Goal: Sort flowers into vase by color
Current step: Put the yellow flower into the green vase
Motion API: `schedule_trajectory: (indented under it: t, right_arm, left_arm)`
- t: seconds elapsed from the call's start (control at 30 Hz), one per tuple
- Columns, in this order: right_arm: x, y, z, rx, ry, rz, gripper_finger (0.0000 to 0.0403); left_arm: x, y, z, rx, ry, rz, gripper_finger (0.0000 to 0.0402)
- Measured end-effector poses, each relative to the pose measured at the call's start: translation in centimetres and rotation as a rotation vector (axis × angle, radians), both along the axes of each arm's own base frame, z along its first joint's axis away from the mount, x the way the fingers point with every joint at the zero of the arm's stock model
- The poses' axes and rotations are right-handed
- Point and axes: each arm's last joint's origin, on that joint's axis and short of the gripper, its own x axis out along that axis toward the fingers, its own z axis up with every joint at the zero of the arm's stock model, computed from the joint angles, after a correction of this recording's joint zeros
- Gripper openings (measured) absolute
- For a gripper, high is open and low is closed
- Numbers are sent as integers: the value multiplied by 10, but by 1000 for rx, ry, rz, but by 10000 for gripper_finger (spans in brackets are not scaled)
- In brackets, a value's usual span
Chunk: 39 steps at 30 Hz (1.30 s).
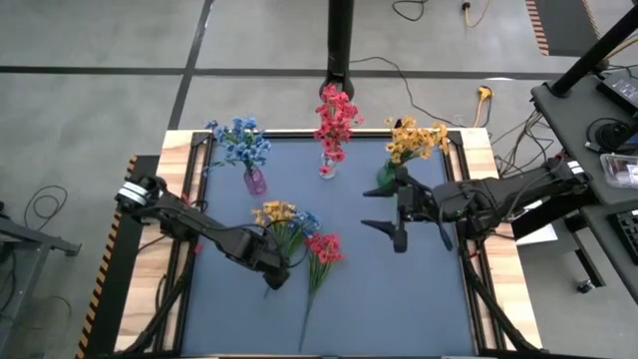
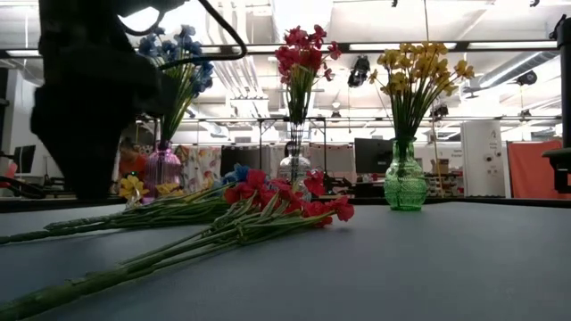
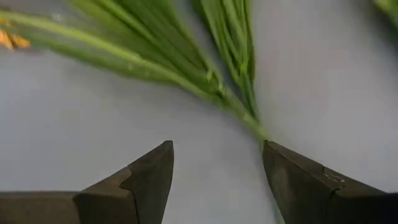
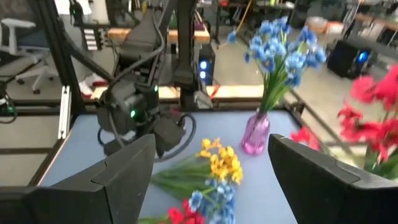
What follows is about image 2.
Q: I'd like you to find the orange partition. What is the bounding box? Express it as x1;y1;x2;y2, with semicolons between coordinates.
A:
507;140;564;201

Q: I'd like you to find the green glass vase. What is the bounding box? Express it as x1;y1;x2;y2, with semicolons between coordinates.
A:
383;136;428;211

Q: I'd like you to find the ceiling light strip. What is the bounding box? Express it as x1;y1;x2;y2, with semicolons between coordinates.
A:
349;42;457;51
4;48;41;58
468;40;559;49
203;43;280;54

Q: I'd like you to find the yellow artificial flower bunch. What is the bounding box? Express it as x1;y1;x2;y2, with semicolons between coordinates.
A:
399;42;476;144
0;174;211;245
368;53;447;144

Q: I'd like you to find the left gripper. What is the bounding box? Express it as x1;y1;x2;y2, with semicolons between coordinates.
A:
30;44;179;201

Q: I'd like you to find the silver air duct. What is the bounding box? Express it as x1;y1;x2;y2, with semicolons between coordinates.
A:
479;51;559;89

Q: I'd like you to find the purple glass vase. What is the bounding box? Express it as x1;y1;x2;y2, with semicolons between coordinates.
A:
143;141;183;200

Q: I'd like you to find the black curved cable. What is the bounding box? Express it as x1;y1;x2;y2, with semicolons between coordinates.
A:
0;176;46;200

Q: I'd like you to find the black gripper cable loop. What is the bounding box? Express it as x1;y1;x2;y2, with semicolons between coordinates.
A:
119;0;249;70

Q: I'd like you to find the black panel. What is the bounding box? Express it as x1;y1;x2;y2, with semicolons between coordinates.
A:
220;145;271;173

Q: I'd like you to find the black computer monitor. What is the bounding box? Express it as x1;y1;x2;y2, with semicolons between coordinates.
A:
11;144;37;175
354;137;393;176

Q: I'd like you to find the person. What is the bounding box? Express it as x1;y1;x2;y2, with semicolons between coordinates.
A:
116;140;148;182

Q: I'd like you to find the red artificial flower bunch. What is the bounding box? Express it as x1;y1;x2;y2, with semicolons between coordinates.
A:
285;24;343;179
274;42;335;179
0;168;356;321

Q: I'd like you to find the floral curtain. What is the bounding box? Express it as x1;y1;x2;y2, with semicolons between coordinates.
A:
178;144;223;188

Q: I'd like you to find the clear glass vase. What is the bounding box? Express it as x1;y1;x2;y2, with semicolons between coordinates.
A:
278;133;313;197

